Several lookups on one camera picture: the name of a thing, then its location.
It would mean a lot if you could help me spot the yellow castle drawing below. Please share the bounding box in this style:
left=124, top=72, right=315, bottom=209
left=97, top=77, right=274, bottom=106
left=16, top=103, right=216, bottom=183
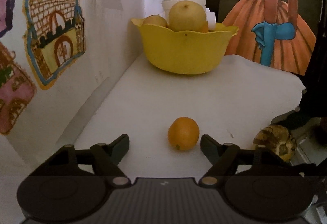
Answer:
left=23, top=0, right=86, bottom=90

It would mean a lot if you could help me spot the dark striped pepino melon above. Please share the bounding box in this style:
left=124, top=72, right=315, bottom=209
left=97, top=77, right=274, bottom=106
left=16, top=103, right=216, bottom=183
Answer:
left=253, top=124, right=297, bottom=162

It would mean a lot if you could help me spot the metal tray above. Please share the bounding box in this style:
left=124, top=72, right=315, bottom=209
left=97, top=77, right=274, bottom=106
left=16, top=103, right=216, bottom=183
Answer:
left=291, top=118, right=326, bottom=223

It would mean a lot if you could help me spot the yellow pear in bowl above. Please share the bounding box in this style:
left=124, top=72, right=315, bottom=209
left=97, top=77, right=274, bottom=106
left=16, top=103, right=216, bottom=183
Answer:
left=168, top=1, right=207, bottom=32

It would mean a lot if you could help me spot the dancer poster orange dress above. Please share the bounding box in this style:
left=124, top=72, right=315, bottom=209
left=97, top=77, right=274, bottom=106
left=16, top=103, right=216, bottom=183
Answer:
left=223, top=0, right=317, bottom=75

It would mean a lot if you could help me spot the yellow plastic bowl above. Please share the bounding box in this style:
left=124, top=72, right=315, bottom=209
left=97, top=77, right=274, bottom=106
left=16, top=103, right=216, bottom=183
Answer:
left=131, top=18, right=239, bottom=75

